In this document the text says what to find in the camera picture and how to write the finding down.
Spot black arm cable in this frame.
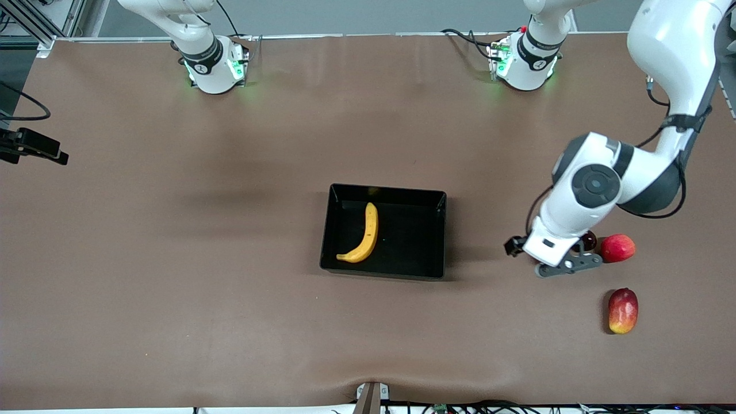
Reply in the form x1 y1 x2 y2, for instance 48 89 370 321
0 80 52 122
524 75 714 236

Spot black right base cable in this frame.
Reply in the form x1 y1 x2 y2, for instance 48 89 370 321
216 0 256 58

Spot red yellow mango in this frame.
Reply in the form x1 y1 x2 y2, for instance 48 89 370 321
608 287 639 335

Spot yellow banana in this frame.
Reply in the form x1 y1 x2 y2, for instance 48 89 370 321
336 202 380 264

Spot black rectangular plastic box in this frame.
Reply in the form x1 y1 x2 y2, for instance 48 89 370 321
320 183 448 281

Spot black left base cables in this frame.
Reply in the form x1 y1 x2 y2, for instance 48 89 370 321
440 28 501 61

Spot red apple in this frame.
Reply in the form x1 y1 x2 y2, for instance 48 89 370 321
600 233 637 263

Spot brown table mat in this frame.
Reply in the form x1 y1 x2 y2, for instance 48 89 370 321
0 32 736 410

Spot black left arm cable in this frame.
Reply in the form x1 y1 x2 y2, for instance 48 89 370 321
524 75 714 236

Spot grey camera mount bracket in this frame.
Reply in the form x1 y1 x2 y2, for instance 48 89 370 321
355 382 390 414

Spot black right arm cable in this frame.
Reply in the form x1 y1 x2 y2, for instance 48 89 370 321
0 80 52 122

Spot aluminium frame profile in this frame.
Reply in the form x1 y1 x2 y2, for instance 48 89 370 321
0 0 87 58

